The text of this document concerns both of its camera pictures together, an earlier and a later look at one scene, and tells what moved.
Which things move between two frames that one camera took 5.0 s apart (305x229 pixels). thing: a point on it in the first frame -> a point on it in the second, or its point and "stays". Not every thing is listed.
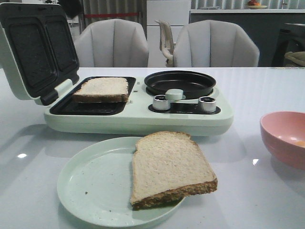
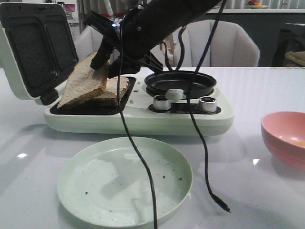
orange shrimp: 301,143 stays
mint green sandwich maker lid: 39,50 stays
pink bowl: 283,134 stays
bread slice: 167,166 -> 83,80
